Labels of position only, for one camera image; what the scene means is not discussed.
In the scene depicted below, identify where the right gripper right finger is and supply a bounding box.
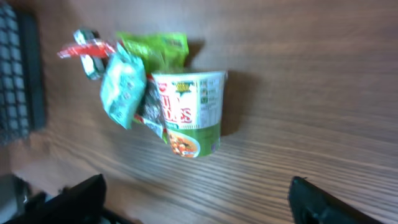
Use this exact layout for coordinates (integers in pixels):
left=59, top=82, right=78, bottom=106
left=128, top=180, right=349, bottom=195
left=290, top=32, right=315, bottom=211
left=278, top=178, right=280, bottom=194
left=288, top=176, right=382, bottom=224

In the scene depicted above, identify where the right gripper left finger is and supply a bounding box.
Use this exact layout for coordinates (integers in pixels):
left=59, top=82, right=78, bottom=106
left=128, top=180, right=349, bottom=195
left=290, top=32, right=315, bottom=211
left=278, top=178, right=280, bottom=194
left=6, top=174, right=106, bottom=224

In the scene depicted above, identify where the teal wet wipes packet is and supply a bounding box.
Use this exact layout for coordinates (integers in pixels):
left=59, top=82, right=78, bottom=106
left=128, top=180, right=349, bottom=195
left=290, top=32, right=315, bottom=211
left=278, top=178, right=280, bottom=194
left=100, top=44, right=147, bottom=129

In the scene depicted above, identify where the cup noodles container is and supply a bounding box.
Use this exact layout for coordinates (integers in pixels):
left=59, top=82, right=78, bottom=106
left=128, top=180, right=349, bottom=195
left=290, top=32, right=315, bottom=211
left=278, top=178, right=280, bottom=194
left=152, top=71, right=228, bottom=158

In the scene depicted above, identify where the small green box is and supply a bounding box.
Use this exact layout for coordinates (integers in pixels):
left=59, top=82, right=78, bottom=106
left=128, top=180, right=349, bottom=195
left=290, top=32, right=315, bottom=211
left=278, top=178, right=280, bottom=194
left=73, top=29, right=106, bottom=80

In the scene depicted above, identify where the red snack packet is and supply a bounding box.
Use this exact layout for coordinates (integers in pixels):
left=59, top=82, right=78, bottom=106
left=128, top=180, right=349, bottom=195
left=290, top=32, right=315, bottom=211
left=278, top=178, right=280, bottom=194
left=57, top=41, right=116, bottom=58

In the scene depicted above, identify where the green snack bag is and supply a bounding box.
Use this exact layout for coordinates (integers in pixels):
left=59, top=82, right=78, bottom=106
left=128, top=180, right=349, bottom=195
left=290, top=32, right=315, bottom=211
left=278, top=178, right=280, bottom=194
left=118, top=32, right=189, bottom=142

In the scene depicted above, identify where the grey plastic shopping basket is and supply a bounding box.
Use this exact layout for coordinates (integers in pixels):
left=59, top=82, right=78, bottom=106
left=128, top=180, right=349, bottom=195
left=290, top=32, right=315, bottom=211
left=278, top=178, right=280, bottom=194
left=1, top=1, right=46, bottom=146

